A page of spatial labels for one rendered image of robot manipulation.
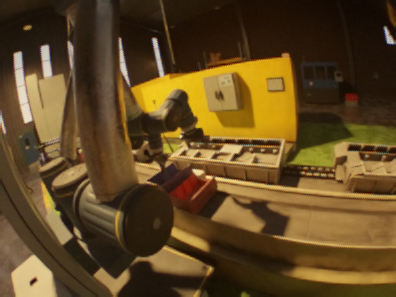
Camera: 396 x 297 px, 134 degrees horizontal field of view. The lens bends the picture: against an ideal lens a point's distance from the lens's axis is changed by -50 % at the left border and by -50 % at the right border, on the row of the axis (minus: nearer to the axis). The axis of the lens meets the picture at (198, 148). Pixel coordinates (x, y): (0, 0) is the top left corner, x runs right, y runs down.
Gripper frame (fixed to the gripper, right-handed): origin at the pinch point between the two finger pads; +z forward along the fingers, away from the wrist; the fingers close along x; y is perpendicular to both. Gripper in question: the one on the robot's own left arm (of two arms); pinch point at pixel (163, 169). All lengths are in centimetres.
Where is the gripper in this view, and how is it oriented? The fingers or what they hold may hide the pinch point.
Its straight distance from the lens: 135.2
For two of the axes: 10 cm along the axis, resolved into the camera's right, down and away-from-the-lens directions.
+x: -8.1, -0.6, 5.9
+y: 5.6, -4.0, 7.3
